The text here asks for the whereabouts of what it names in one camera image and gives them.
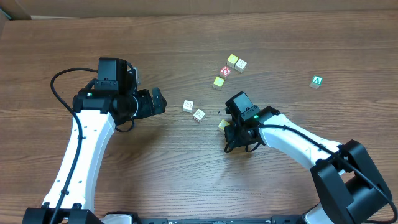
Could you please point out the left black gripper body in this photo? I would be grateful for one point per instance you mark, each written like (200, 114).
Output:
(152, 103)

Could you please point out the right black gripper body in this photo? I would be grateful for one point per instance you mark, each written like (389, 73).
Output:
(230, 134)

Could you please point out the plain yellow wooden block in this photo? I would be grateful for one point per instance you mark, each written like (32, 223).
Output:
(223, 123)

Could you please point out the white animal picture block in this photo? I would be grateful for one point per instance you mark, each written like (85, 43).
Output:
(188, 106)

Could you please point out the white maze picture block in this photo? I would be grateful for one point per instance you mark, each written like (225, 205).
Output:
(199, 115)

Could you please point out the yellow letter U block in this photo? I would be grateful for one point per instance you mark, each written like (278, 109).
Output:
(218, 83)

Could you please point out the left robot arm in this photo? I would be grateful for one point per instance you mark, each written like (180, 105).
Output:
(95, 118)

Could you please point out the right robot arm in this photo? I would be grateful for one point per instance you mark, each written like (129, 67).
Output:
(349, 185)

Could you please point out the red letter block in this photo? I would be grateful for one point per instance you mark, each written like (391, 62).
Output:
(225, 72)

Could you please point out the white block with lines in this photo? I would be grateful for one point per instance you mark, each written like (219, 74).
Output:
(240, 65)

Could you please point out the yellow top block far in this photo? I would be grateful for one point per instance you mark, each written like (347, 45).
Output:
(232, 60)

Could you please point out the green letter A block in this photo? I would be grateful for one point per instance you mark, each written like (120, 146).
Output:
(316, 82)

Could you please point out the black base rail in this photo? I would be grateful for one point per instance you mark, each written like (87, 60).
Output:
(217, 221)

